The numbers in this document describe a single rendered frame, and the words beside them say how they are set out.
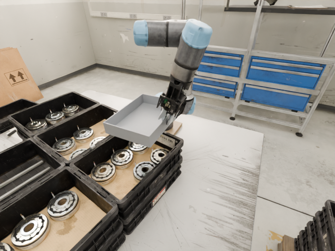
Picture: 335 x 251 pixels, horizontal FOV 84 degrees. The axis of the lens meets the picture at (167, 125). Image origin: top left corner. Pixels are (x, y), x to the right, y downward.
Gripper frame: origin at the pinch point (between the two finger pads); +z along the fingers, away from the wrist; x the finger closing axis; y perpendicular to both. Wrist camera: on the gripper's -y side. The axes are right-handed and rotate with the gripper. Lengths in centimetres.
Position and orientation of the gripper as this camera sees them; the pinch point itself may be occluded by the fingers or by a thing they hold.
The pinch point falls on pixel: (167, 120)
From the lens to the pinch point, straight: 72.5
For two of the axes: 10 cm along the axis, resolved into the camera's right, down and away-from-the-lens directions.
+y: -3.8, 5.4, -7.5
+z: -2.7, 7.1, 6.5
